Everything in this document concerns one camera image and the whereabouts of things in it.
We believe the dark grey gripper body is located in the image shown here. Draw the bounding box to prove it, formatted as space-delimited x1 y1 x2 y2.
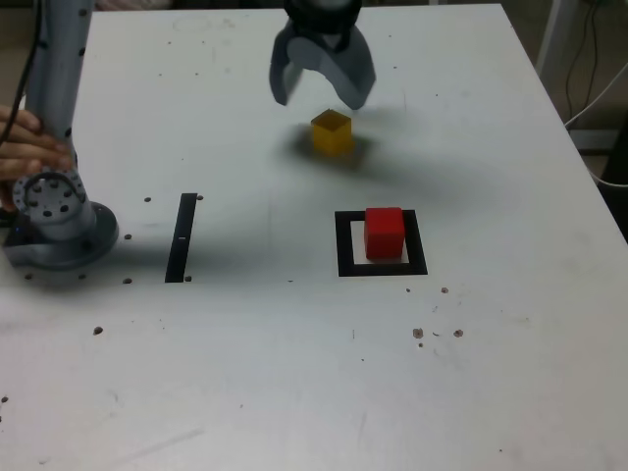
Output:
286 0 363 50

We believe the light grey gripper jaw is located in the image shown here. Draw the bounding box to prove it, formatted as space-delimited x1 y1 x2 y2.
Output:
288 27 378 113

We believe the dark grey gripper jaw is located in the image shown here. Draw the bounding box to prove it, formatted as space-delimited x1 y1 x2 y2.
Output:
268 23 309 107

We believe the yellow cube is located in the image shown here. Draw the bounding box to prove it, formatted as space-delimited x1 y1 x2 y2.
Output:
310 109 354 158

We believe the red cube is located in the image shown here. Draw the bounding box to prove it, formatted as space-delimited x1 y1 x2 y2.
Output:
364 206 406 261

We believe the black tape square outline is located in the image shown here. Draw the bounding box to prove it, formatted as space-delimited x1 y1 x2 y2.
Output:
334 209 429 278

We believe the person's hand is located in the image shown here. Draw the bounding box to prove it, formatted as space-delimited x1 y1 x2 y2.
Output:
0 105 74 212

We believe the black tape strip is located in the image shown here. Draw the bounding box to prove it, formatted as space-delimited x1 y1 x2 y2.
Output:
164 192 199 285

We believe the grey box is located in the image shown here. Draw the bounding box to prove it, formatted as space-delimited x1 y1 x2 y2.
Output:
568 128 620 155

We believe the white post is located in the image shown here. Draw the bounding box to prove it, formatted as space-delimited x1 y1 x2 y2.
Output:
534 0 570 79

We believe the white cable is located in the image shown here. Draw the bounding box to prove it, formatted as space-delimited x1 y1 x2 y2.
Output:
563 62 628 130

